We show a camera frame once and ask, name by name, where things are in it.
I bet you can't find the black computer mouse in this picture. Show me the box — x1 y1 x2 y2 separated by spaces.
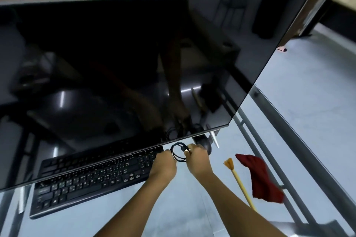
192 135 212 156

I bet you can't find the person's left hand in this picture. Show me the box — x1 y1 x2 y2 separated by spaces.
149 150 177 181

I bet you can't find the black cable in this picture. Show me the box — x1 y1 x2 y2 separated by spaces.
170 142 191 162

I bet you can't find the silver monitor stand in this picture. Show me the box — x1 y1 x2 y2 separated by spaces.
206 129 221 149

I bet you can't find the yellow handled brush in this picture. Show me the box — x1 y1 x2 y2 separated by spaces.
223 158 256 212

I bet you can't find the black computer monitor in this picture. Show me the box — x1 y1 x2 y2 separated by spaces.
0 0 314 192

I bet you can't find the person's right hand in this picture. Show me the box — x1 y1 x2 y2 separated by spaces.
185 144 214 182

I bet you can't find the black keyboard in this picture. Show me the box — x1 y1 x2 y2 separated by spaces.
29 145 165 220

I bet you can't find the dark red cloth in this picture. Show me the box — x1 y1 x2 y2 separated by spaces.
235 153 286 204

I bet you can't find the person's right forearm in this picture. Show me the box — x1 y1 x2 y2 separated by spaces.
200 172 287 237

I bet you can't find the person's left forearm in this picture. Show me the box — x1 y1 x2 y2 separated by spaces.
93 172 171 237

